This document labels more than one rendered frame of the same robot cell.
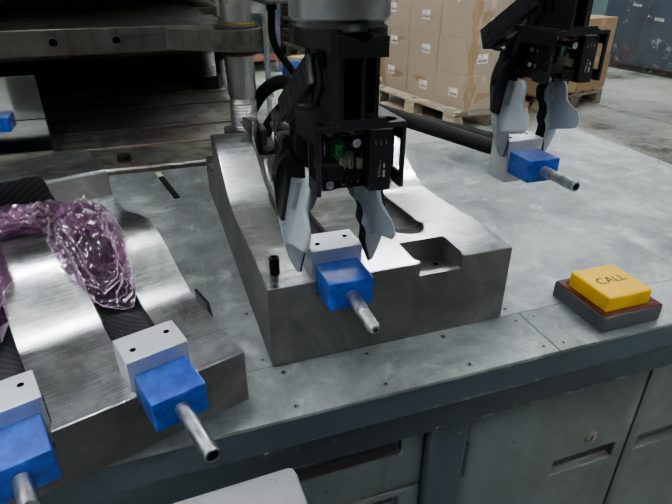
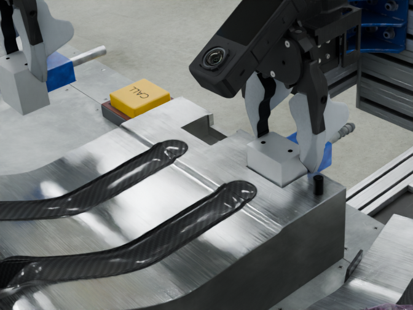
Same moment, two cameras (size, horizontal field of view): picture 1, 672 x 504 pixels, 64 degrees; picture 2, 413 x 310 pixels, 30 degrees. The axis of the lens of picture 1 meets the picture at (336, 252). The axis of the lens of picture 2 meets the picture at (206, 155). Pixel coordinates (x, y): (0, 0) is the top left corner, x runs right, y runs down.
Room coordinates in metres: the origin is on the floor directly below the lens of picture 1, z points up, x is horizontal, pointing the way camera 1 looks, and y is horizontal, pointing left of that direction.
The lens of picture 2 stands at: (0.71, 0.59, 1.34)
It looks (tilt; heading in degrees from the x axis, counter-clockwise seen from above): 34 degrees down; 252
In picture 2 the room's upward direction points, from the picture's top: 5 degrees counter-clockwise
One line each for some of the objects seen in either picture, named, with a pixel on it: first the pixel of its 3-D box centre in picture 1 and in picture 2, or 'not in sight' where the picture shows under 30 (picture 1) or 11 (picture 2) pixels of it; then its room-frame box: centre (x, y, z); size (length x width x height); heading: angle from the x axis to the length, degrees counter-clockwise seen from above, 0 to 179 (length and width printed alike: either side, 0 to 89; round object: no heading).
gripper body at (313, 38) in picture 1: (342, 109); (300, 11); (0.42, -0.01, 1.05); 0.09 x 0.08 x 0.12; 19
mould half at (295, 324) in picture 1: (321, 195); (58, 262); (0.69, 0.02, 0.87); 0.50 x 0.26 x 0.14; 19
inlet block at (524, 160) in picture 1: (538, 168); (57, 67); (0.62, -0.25, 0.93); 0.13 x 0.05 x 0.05; 19
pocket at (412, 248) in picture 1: (429, 264); (212, 142); (0.49, -0.10, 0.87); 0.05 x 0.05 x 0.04; 19
